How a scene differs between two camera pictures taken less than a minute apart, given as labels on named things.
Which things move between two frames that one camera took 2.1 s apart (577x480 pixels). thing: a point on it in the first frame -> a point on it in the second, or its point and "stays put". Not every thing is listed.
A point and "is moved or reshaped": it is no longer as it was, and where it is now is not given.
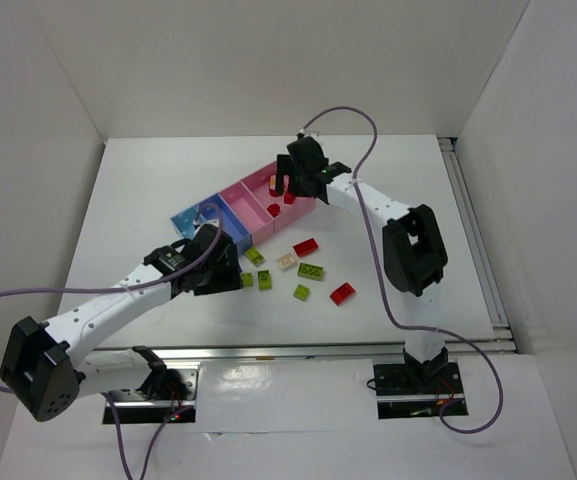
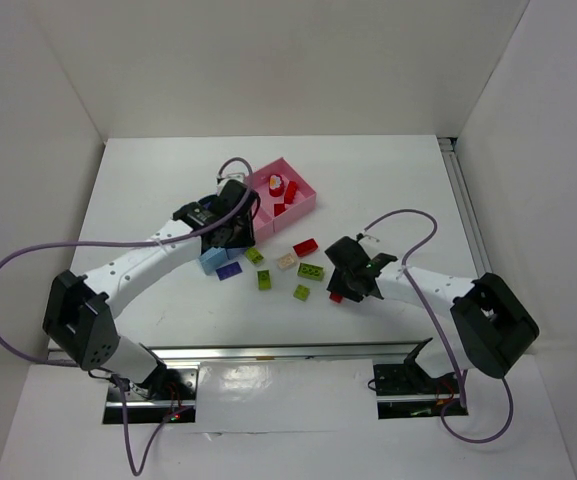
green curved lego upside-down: [265, 281] stays put
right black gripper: [293, 173] -> [346, 284]
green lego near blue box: [254, 256] stays put
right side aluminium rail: [494, 306] stays put
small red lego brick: [274, 209] is moved or reshaped
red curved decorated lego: [273, 185] stays put
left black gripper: [219, 270] -> [240, 232]
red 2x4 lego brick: [306, 247] stays put
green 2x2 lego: [301, 292] stays put
